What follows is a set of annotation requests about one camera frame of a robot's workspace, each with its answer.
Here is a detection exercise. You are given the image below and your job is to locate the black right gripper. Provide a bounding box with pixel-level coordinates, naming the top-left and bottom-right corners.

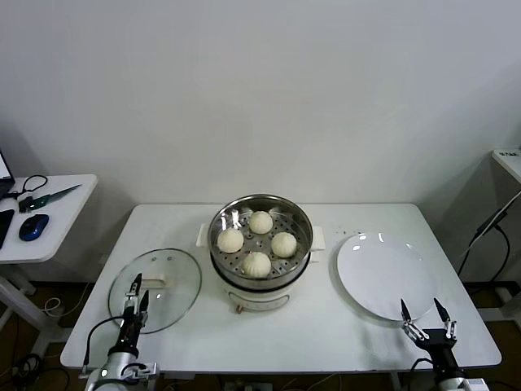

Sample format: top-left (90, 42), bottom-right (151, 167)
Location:
top-left (400, 297), bottom-right (461, 367)

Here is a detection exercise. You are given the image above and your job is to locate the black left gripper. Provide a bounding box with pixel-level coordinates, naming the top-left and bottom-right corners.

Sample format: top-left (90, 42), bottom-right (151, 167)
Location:
top-left (117, 272), bottom-right (151, 356)

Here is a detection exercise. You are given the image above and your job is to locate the round glass pot lid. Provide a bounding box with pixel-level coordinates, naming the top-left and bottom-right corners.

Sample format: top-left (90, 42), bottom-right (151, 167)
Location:
top-left (107, 247), bottom-right (204, 335)

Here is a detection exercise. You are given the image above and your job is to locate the white steamed baozi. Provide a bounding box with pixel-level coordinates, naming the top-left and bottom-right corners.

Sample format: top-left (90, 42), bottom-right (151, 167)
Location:
top-left (248, 210), bottom-right (274, 235)
top-left (217, 227), bottom-right (245, 254)
top-left (243, 251), bottom-right (273, 279)
top-left (270, 231), bottom-right (298, 258)

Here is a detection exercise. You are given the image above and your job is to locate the perforated steel steamer basket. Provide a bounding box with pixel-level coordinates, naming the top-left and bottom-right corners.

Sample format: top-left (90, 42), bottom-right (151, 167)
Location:
top-left (197, 194), bottom-right (328, 288)

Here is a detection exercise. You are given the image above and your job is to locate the large white round plate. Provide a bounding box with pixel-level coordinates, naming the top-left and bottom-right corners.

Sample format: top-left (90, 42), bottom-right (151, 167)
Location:
top-left (336, 232), bottom-right (440, 323)

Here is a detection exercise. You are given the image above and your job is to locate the small white side table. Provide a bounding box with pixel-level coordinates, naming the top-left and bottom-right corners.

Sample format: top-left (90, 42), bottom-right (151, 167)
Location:
top-left (0, 174), bottom-right (99, 331)

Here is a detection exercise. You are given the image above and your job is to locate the cream electric cooking pot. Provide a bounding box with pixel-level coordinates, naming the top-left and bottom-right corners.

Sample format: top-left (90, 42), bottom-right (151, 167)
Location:
top-left (210, 244), bottom-right (323, 315)

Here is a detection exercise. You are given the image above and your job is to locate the blue computer mouse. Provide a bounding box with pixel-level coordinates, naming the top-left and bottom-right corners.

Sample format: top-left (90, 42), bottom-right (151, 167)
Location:
top-left (18, 212), bottom-right (50, 241)

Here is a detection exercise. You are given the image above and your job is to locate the green pointed tool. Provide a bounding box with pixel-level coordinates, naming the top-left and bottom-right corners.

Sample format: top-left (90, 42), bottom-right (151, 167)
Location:
top-left (18, 182), bottom-right (82, 213)

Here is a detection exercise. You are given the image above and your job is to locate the grey floor power strip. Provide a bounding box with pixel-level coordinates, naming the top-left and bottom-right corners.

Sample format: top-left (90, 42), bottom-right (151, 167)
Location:
top-left (221, 378), bottom-right (274, 391)

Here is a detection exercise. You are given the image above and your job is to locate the black smartphone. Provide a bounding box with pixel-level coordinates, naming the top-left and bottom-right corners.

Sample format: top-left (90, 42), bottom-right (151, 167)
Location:
top-left (0, 207), bottom-right (15, 249)

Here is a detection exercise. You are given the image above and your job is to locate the black laptop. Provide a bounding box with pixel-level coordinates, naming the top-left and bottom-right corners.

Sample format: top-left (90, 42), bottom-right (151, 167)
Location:
top-left (0, 148), bottom-right (17, 200)

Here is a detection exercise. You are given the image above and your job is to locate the white shelf board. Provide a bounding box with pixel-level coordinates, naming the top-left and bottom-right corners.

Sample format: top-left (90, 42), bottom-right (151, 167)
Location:
top-left (492, 149), bottom-right (521, 184)

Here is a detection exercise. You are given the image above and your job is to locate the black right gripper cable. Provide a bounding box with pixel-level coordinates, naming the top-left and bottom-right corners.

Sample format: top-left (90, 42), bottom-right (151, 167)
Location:
top-left (409, 357), bottom-right (436, 374)

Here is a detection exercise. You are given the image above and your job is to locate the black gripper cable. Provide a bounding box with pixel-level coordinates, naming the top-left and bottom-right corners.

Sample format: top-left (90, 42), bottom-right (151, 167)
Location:
top-left (409, 357), bottom-right (436, 374)
top-left (83, 317), bottom-right (123, 374)

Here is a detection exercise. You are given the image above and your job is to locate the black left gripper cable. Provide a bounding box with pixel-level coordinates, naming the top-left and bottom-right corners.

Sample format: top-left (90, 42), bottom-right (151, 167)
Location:
top-left (83, 317), bottom-right (123, 374)

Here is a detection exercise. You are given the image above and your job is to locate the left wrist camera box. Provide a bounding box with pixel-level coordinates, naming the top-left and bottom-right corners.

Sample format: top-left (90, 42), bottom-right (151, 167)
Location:
top-left (121, 361), bottom-right (159, 380)

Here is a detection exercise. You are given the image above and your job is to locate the white floor cable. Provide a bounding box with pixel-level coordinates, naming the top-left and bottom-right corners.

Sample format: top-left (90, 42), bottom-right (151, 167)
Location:
top-left (43, 280), bottom-right (94, 317)

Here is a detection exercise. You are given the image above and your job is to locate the black wall cable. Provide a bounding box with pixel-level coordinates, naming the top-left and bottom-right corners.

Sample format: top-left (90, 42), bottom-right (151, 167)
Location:
top-left (458, 222), bottom-right (512, 282)

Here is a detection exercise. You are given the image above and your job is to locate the white wall cable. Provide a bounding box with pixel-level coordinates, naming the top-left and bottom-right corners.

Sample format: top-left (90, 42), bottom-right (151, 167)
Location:
top-left (494, 198), bottom-right (521, 221)

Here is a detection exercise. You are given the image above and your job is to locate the black looped cable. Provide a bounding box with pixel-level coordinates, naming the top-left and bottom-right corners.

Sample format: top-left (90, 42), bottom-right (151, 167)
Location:
top-left (7, 174), bottom-right (49, 199)

